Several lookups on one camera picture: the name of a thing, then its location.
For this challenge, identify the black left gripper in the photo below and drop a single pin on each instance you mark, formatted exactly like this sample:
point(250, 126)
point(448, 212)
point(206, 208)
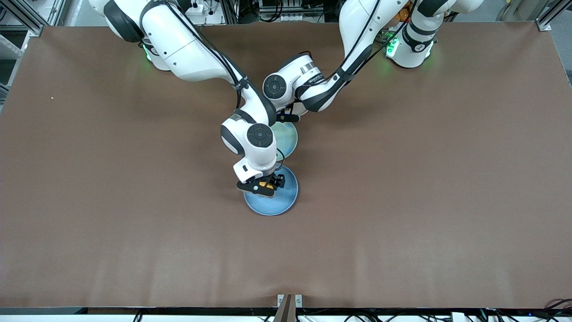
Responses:
point(289, 118)

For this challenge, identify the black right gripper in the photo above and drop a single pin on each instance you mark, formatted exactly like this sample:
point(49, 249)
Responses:
point(274, 180)

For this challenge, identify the yellow lemon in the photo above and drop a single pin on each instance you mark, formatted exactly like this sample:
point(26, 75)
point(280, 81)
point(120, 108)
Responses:
point(268, 184)

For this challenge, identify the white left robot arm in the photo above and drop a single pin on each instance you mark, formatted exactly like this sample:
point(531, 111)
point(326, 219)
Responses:
point(357, 27)

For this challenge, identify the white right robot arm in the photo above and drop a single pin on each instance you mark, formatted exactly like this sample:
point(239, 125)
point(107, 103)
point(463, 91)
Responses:
point(178, 44)

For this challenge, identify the beige plate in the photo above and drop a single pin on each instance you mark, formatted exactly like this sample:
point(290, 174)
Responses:
point(304, 112)

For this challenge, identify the light green plate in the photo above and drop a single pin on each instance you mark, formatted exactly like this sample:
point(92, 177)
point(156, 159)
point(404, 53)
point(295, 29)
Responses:
point(288, 138)

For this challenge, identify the blue plate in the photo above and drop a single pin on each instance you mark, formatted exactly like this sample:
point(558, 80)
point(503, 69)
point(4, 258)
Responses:
point(272, 203)

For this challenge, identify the white power strip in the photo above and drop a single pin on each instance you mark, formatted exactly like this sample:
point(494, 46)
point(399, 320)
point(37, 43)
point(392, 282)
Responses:
point(196, 6)

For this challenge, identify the bag of orange items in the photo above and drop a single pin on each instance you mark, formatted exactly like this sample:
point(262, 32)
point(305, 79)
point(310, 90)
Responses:
point(402, 14)

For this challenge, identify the white adapter box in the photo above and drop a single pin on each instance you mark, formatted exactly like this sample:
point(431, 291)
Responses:
point(458, 317)

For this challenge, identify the metal table edge bracket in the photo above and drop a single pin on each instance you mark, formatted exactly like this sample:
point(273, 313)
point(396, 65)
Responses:
point(298, 300)

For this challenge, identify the brown camera mount pole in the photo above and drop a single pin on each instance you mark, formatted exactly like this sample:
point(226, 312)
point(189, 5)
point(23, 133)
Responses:
point(285, 311)

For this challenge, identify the black table edge rail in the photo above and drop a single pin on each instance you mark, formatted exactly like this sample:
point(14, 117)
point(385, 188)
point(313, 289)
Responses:
point(44, 310)

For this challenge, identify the aluminium frame profile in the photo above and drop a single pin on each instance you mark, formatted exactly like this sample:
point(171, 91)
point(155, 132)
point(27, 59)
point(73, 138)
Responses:
point(547, 20)
point(31, 24)

